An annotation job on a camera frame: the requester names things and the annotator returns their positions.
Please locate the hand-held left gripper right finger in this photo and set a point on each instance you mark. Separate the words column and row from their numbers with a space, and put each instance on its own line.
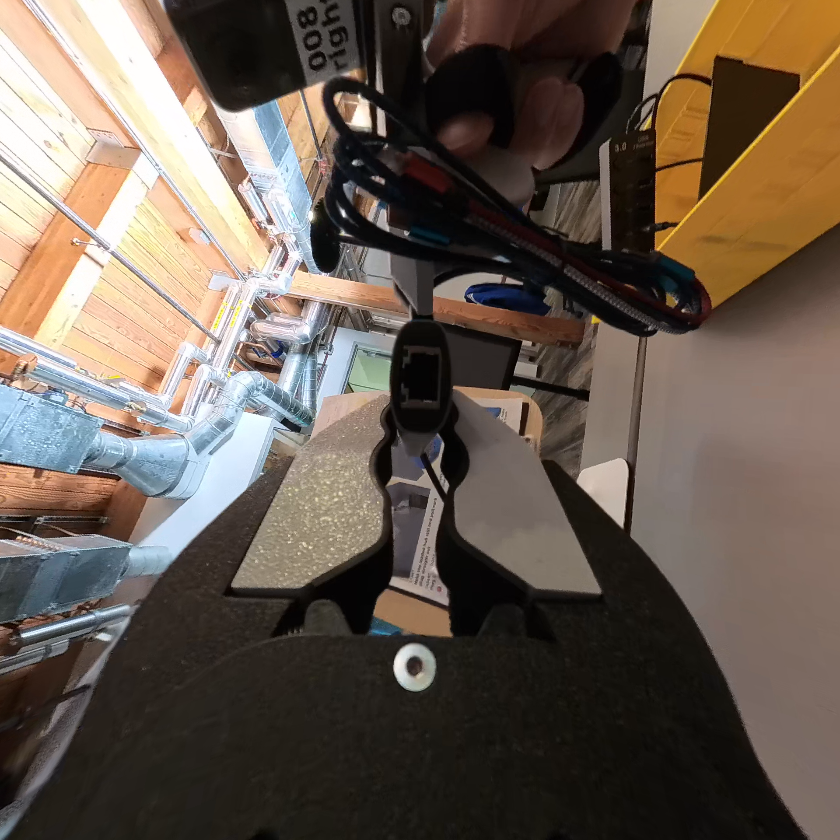
column 519, row 519

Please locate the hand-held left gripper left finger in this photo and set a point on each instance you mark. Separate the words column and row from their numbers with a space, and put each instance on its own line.
column 315, row 519

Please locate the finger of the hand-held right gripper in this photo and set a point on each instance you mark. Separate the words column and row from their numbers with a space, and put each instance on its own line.
column 414, row 278

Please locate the grey metal USB hub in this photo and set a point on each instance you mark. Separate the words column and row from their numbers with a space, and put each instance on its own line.
column 423, row 374

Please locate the black USB hub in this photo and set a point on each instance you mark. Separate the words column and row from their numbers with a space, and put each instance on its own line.
column 628, row 197

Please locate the yellow plastic bin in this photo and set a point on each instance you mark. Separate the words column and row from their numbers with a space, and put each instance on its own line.
column 761, row 197

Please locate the blue jacket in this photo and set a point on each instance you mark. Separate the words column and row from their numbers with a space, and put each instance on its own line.
column 505, row 297

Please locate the black stand pole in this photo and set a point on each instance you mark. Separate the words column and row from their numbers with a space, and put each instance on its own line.
column 323, row 239

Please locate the instruction poster board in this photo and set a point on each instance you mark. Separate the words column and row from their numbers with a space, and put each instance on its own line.
column 420, row 551

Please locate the silver ventilation duct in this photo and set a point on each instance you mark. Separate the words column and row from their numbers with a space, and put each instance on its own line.
column 131, row 446
column 66, row 578

